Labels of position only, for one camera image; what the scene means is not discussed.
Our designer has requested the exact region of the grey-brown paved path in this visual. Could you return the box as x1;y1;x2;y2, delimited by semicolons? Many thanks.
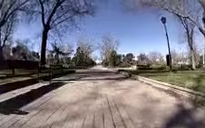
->
0;64;205;128

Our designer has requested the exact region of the row of bare trees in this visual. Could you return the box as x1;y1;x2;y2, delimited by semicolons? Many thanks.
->
0;0;205;72

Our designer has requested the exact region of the pale stone kerb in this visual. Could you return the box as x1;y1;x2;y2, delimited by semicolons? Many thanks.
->
117;69;205;102

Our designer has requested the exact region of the grass stretch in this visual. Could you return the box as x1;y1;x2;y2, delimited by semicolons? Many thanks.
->
129;68;205;96

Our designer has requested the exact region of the dark hedge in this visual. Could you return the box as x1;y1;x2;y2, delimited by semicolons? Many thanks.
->
0;58;42;71

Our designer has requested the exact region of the dark lamp post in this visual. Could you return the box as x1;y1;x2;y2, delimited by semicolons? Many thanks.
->
160;15;174;71

